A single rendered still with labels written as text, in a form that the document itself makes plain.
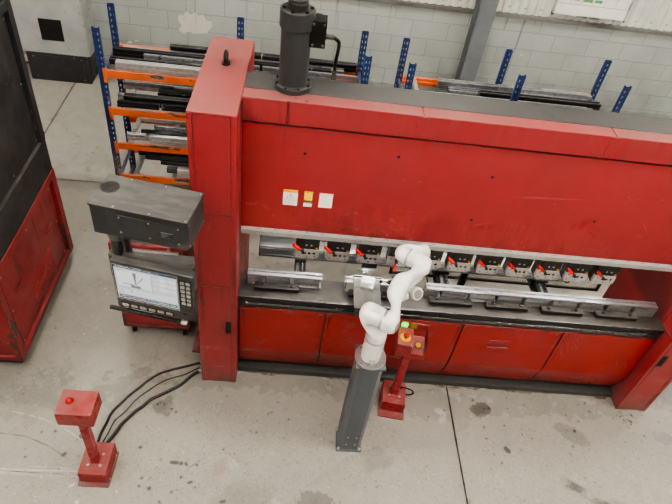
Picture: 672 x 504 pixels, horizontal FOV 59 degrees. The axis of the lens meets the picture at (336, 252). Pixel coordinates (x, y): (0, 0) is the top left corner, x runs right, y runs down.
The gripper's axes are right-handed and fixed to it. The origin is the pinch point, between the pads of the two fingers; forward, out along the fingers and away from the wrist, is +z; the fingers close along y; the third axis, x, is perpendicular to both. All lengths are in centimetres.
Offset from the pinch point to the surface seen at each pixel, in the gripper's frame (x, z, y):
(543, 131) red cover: -51, -90, 94
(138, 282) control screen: 157, -3, 50
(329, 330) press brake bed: 36, 30, -33
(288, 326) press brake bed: 61, 43, -25
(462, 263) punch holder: -38.3, -29.9, 8.9
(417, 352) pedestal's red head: -3, -18, -47
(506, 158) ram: -41, -72, 80
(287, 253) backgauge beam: 47, 56, 22
